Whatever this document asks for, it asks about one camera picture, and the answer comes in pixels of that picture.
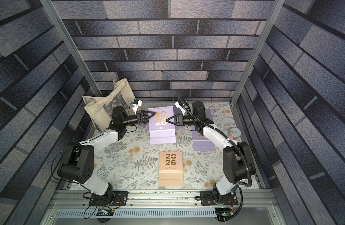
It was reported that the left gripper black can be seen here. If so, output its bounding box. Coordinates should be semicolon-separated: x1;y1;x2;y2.
121;112;155;128

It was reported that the purple calendar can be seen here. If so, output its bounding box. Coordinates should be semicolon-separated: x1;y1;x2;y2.
203;109;214;124
192;131;216;152
148;106;176;145
137;122;149;130

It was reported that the pink 2026 desk calendar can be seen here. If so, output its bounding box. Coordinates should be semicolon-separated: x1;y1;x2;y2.
158;151;184;187

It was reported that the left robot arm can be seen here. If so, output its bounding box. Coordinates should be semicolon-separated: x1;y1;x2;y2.
57;106;156;206

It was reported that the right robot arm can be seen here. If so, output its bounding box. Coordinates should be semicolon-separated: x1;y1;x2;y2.
167;97;256;204

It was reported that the beige Monet tote bag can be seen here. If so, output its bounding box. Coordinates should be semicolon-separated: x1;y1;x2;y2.
82;78;136;132

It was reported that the white orange round can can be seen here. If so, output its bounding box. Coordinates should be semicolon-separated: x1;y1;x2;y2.
228;127;242;140

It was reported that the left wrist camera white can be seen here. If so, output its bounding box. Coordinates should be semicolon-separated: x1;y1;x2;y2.
129;99;143;115

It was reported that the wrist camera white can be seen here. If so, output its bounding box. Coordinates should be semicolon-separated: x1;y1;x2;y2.
175;101;187;115
129;99;143;115

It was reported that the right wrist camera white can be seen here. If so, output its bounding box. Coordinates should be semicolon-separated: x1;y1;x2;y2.
175;101;187;115

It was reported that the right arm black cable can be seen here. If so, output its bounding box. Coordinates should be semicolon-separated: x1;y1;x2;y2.
176;97;253;223

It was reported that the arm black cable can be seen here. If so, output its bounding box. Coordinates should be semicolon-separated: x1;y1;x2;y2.
176;97;253;223
50;144;117;221

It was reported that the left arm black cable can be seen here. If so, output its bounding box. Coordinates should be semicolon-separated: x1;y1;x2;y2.
50;144;117;221

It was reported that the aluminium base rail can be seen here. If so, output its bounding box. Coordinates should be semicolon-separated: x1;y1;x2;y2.
42;189;285;225

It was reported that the left aluminium frame post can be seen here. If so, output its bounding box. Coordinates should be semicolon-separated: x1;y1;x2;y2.
39;0;103;97

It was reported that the aluminium frame post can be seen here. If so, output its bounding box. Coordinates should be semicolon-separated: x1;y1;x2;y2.
39;0;103;97
230;0;285;107

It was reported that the right aluminium frame post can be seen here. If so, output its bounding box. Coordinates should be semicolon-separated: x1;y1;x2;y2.
230;0;285;107

